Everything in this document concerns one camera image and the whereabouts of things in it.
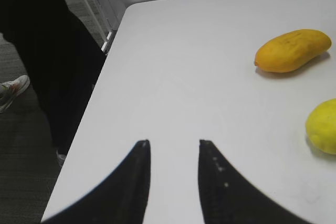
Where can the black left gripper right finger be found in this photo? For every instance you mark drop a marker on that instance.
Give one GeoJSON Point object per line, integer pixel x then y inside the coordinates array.
{"type": "Point", "coordinates": [227, 197]}

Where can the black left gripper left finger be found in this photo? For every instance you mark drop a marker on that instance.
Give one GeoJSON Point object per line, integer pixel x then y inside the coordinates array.
{"type": "Point", "coordinates": [122, 197]}

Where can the yellow green lemon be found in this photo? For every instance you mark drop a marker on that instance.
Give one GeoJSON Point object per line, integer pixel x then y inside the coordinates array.
{"type": "Point", "coordinates": [320, 127]}

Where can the person in black clothes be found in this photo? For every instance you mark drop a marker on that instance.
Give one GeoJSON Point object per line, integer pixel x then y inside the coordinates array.
{"type": "Point", "coordinates": [61, 58]}

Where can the white sneaker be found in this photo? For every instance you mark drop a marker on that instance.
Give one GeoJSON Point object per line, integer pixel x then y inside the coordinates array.
{"type": "Point", "coordinates": [10, 90]}

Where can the orange yellow mango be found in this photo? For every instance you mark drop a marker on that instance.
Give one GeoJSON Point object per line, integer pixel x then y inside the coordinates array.
{"type": "Point", "coordinates": [290, 51]}

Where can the white metal frame leg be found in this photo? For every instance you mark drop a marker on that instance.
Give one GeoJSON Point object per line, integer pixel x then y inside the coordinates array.
{"type": "Point", "coordinates": [101, 22]}

